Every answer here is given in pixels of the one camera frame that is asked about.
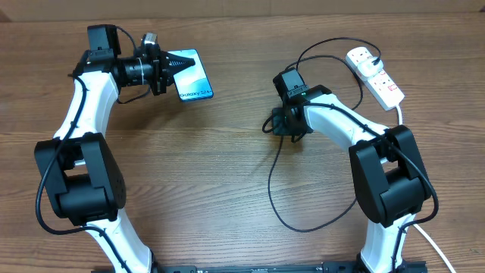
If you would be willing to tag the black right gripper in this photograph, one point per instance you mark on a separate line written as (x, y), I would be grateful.
(280, 129)

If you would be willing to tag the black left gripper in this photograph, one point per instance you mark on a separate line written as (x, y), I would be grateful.
(163, 70)

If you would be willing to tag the blue Galaxy smartphone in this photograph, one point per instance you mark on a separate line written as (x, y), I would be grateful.
(192, 83)

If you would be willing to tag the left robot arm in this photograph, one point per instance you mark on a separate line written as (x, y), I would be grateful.
(82, 188)

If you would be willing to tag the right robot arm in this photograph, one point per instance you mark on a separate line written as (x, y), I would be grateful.
(389, 178)

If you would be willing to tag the white charger plug adapter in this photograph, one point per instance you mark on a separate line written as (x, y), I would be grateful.
(370, 67)

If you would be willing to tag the white power strip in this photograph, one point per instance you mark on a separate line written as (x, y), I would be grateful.
(381, 85)

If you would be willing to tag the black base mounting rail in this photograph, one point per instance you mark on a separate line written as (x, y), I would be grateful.
(261, 269)

